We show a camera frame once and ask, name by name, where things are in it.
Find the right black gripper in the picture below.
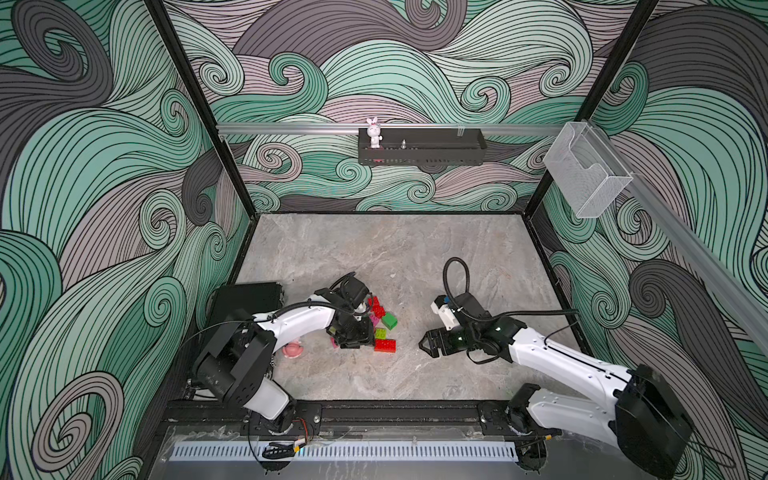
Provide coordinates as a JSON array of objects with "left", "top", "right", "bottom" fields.
[{"left": 416, "top": 325, "right": 478, "bottom": 357}]

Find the long red lego brick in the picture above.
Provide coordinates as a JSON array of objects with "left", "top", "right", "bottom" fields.
[{"left": 374, "top": 339, "right": 397, "bottom": 354}]

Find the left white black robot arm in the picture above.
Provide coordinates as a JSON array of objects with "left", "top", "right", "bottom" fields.
[{"left": 192, "top": 272, "right": 374, "bottom": 432}]

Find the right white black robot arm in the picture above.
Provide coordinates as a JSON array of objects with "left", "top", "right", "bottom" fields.
[{"left": 419, "top": 293, "right": 694, "bottom": 479}]

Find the small red lego brick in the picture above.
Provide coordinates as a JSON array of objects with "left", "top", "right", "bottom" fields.
[{"left": 367, "top": 296, "right": 386, "bottom": 319}]

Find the green lego brick right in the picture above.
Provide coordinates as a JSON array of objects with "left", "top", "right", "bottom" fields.
[{"left": 381, "top": 313, "right": 398, "bottom": 330}]

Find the pink toy figure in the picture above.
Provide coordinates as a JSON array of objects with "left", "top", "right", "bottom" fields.
[{"left": 281, "top": 341, "right": 304, "bottom": 359}]

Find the black box on table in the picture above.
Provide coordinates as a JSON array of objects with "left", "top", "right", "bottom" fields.
[{"left": 207, "top": 282, "right": 284, "bottom": 326}]

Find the white pink bunny figurine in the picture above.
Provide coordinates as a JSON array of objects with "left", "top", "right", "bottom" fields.
[{"left": 366, "top": 117, "right": 383, "bottom": 149}]

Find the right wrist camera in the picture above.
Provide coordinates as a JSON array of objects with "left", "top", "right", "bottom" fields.
[{"left": 431, "top": 295, "right": 461, "bottom": 331}]

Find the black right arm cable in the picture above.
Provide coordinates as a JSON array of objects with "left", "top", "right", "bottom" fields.
[{"left": 442, "top": 256, "right": 580, "bottom": 325}]

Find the white slotted cable duct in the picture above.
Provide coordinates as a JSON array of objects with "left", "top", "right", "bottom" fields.
[{"left": 169, "top": 440, "right": 518, "bottom": 463}]

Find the black wall shelf tray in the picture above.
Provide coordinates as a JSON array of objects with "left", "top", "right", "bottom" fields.
[{"left": 357, "top": 128, "right": 488, "bottom": 168}]

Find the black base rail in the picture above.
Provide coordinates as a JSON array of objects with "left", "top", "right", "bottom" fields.
[{"left": 161, "top": 398, "right": 637, "bottom": 438}]

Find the aluminium rail back wall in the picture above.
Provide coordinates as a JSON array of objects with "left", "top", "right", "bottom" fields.
[{"left": 216, "top": 122, "right": 564, "bottom": 137}]

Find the aluminium rail wall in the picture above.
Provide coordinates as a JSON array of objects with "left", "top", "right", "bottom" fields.
[
  {"left": 597, "top": 129, "right": 767, "bottom": 352},
  {"left": 216, "top": 122, "right": 564, "bottom": 137}
]

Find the clear plastic wall bin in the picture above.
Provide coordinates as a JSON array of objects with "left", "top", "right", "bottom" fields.
[{"left": 544, "top": 121, "right": 633, "bottom": 219}]

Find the aluminium rail right wall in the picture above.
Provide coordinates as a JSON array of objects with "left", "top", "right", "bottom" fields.
[{"left": 597, "top": 129, "right": 767, "bottom": 352}]

